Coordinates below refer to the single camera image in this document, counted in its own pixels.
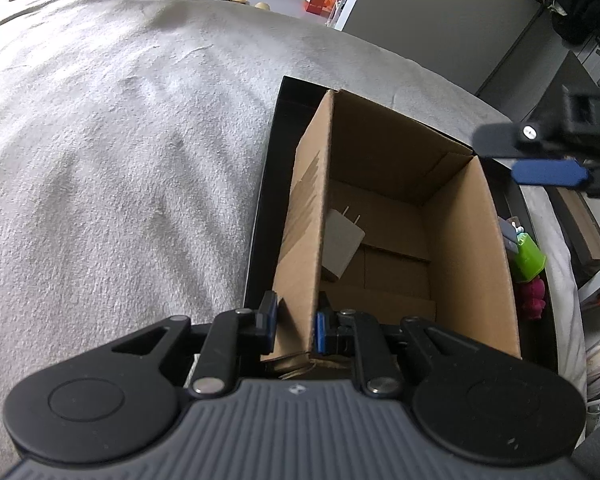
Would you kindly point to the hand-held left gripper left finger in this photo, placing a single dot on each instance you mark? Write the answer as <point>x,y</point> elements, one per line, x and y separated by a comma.
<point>269,322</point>

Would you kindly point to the black tray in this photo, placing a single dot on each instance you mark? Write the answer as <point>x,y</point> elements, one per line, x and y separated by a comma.
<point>267,210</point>

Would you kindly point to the purple block toy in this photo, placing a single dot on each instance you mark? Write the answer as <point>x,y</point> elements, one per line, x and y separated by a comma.
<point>508,237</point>

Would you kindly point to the brown wooden board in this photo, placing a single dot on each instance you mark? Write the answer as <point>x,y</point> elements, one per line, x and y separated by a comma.
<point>582,225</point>

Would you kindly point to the pink plush toy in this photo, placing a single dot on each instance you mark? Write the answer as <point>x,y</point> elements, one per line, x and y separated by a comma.
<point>532,300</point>

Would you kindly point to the small blue figure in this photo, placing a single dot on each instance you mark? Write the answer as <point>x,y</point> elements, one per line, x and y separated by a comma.
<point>517,227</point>

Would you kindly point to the white charger plug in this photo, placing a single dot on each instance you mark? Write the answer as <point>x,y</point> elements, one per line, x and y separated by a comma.
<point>340,240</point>

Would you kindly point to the green toy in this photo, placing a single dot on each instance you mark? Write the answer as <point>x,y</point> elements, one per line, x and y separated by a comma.
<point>529,257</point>

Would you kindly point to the dark grey panel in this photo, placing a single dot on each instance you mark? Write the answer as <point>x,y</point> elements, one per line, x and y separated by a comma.
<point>555,90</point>

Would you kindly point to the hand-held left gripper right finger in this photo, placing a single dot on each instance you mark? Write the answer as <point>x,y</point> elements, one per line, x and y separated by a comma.
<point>322,332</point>

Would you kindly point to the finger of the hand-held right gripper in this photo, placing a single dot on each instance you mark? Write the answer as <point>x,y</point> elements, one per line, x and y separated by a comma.
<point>545,142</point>
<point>550,172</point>

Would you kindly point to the brown cardboard box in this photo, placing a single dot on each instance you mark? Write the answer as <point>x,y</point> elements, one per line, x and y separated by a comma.
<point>470,260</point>

